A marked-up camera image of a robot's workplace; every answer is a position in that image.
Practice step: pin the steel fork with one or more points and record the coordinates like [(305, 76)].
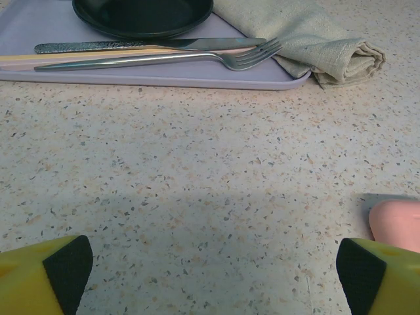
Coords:
[(131, 60)]

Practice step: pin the pink eraser block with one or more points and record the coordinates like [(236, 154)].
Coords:
[(397, 223)]

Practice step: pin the beige folded cloth napkin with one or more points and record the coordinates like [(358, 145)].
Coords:
[(295, 33)]

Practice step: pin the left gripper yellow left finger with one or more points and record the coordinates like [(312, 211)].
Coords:
[(23, 285)]

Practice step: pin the black round plate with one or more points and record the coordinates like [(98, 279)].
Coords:
[(141, 16)]

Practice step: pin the steel table knife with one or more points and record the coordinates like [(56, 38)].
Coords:
[(98, 46)]

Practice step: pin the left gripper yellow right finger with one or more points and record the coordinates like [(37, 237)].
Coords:
[(393, 282)]

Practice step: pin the light wooden chopstick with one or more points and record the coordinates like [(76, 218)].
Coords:
[(16, 65), (65, 56)]

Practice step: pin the lilac serving tray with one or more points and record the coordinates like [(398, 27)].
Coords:
[(19, 26)]

